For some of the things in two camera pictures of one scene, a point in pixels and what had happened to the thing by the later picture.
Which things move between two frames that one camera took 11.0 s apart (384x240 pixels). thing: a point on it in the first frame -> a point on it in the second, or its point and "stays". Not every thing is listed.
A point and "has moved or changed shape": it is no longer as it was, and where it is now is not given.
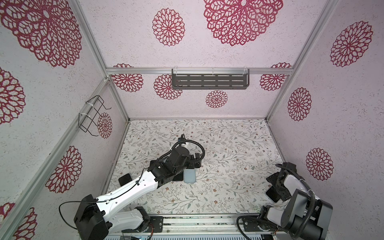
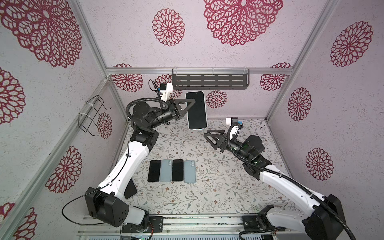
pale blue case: (189, 175) has moved or changed shape
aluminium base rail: (191, 224) stays
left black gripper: (192, 164) -> (178, 102)
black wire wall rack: (86, 120) stays
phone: (272, 195) -> (196, 115)
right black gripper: (281, 192) -> (223, 143)
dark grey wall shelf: (210, 78) stays
